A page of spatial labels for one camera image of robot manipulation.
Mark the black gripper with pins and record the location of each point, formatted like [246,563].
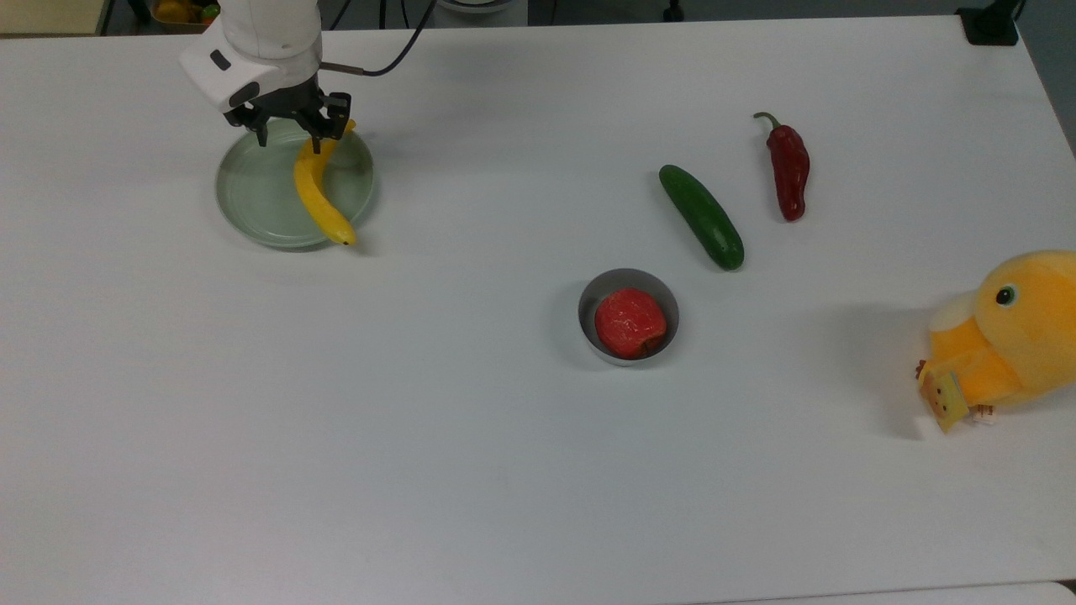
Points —
[290,105]

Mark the yellow banana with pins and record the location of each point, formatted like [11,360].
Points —
[315,193]

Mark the pale green plastic plate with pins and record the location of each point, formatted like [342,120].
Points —
[261,197]

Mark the box with toy fruits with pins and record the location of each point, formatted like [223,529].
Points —
[176,12]

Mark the small grey bowl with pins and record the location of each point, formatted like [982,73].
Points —
[588,323]

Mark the red apple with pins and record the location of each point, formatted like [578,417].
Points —
[629,322]

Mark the small black floor object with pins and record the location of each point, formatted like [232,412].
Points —
[672,10]

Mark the green cucumber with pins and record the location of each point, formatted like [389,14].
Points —
[702,217]

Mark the red chili pepper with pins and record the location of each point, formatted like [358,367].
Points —
[790,172]

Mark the yellow plush toy tag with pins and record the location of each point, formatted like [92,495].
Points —
[946,399]

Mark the black table clamp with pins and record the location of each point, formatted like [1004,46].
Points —
[990,21]

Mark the orange plush toy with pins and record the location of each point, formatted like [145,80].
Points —
[1021,328]

